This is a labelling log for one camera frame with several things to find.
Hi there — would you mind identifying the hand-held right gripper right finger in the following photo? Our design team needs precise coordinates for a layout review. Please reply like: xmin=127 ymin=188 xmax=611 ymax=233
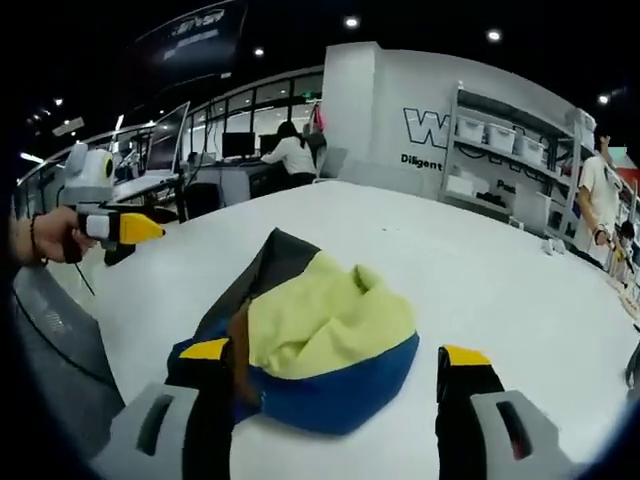
xmin=433 ymin=344 xmax=577 ymax=480

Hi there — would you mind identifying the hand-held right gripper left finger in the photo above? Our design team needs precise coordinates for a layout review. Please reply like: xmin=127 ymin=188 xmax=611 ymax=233
xmin=92 ymin=337 xmax=241 ymax=480

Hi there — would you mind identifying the yellow blue grey garment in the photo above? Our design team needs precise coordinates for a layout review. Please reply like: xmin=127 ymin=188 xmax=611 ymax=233
xmin=166 ymin=227 xmax=422 ymax=437

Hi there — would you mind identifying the person's left hand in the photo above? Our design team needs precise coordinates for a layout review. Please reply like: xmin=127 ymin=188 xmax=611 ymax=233
xmin=30 ymin=206 xmax=100 ymax=265

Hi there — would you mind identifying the black office chair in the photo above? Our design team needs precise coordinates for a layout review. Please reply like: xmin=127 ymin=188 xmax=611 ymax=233
xmin=186 ymin=181 xmax=230 ymax=222

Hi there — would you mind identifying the large tilted display screen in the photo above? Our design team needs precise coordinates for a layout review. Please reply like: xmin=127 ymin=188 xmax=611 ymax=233
xmin=143 ymin=101 xmax=192 ymax=175

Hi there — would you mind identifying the grey office chair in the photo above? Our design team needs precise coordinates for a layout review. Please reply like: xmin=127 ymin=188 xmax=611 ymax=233
xmin=11 ymin=263 xmax=126 ymax=454

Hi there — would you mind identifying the grey office desk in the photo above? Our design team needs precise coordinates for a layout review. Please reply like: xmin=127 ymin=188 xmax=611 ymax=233
xmin=192 ymin=158 xmax=289 ymax=202

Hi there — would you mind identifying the black computer monitor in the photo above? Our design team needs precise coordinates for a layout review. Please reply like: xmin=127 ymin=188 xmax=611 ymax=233
xmin=221 ymin=131 xmax=257 ymax=160

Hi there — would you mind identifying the dark hanging banner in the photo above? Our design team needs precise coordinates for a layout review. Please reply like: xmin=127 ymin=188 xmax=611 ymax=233
xmin=126 ymin=0 xmax=250 ymax=77

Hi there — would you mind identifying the grey metal shelf rack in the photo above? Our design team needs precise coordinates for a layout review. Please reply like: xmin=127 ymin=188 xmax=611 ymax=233
xmin=438 ymin=81 xmax=597 ymax=244

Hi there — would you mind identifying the white storage bin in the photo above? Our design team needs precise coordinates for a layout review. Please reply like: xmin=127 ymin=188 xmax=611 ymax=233
xmin=456 ymin=116 xmax=487 ymax=145
xmin=486 ymin=122 xmax=517 ymax=152
xmin=514 ymin=133 xmax=547 ymax=167

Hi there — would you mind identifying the thin black cable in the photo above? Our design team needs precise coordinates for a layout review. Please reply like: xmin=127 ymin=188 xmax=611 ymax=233
xmin=73 ymin=259 xmax=97 ymax=297

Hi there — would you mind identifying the dark bead bracelet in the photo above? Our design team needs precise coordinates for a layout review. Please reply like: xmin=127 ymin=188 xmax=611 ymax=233
xmin=28 ymin=211 xmax=46 ymax=266

